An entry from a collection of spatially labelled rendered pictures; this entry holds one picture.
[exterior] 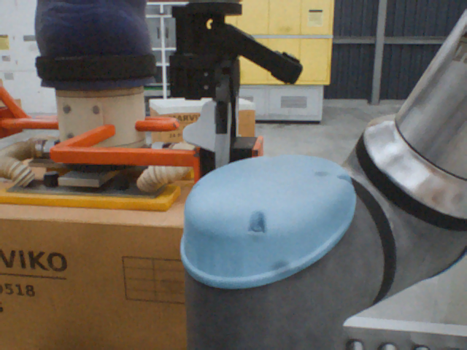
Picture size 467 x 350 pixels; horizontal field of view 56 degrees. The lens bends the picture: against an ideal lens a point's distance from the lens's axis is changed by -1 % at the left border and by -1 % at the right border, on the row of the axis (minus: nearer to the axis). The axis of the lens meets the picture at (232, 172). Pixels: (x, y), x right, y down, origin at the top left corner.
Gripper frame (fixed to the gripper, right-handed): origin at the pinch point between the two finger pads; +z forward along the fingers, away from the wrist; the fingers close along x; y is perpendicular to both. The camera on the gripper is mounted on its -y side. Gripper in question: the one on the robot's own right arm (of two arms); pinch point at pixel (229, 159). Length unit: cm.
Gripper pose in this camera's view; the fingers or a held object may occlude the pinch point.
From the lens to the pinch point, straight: 60.5
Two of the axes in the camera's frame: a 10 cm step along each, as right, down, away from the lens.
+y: -9.9, -0.5, 1.3
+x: -1.4, 2.8, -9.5
